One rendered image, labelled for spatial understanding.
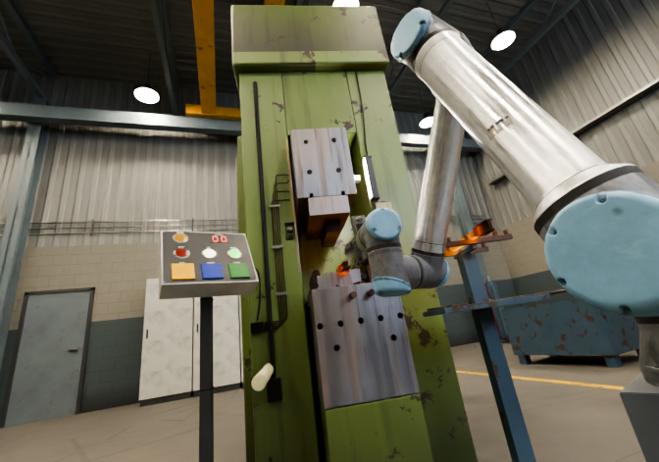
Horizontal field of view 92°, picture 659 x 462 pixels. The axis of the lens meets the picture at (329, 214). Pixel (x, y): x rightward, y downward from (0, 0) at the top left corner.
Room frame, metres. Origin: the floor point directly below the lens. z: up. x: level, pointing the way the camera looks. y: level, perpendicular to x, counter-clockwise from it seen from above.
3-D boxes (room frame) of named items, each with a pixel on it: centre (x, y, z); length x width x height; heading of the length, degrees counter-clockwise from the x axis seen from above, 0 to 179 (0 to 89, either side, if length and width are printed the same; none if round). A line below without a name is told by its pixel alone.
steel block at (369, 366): (1.68, -0.02, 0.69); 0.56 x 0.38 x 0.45; 9
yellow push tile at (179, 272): (1.12, 0.55, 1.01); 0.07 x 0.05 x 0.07; 124
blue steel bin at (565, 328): (4.51, -2.86, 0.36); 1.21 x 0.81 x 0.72; 26
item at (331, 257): (1.98, 0.03, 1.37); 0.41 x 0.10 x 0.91; 99
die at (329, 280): (1.66, 0.03, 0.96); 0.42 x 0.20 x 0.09; 9
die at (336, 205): (1.66, 0.03, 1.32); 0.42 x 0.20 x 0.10; 9
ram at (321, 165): (1.67, -0.01, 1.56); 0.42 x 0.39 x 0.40; 9
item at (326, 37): (1.84, 0.01, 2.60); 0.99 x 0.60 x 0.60; 99
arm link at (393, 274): (0.83, -0.14, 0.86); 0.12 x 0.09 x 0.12; 125
